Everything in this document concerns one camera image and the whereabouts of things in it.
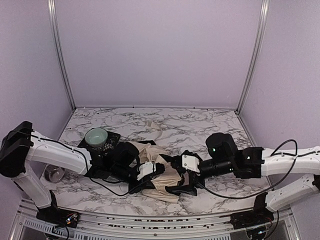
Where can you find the left aluminium corner post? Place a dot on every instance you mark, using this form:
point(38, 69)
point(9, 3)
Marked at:
point(59, 52)

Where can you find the aluminium corner post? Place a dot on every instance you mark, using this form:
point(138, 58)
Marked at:
point(59, 52)
point(258, 42)

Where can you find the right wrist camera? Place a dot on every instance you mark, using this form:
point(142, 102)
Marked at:
point(187, 161)

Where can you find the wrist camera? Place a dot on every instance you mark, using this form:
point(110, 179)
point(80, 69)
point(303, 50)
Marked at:
point(187, 161)
point(149, 169)

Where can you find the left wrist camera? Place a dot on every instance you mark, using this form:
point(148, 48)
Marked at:
point(149, 169)

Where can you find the beige and black folding umbrella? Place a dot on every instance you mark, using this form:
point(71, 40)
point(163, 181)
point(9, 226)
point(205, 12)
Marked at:
point(162, 174)

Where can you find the green lidded bowl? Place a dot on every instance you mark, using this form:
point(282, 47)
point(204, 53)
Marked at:
point(96, 137)

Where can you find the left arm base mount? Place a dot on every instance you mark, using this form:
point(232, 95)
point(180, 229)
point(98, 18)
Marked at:
point(55, 215)

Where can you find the aluminium front rail frame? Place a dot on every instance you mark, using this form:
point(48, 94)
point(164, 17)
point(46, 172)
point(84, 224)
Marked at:
point(103, 226)

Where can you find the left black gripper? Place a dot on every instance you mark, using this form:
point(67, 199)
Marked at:
point(149, 185)

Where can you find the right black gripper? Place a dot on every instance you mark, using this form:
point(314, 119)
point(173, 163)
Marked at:
point(179, 161)

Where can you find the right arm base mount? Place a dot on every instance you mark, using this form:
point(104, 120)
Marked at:
point(258, 215)

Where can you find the clear glass cup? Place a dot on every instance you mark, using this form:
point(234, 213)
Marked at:
point(54, 174)

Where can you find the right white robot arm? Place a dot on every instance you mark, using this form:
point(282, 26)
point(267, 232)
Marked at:
point(250, 163)

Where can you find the right aluminium corner post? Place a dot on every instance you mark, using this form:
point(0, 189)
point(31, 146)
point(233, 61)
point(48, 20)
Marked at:
point(258, 42)

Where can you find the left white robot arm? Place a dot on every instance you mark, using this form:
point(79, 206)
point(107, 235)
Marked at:
point(23, 145)

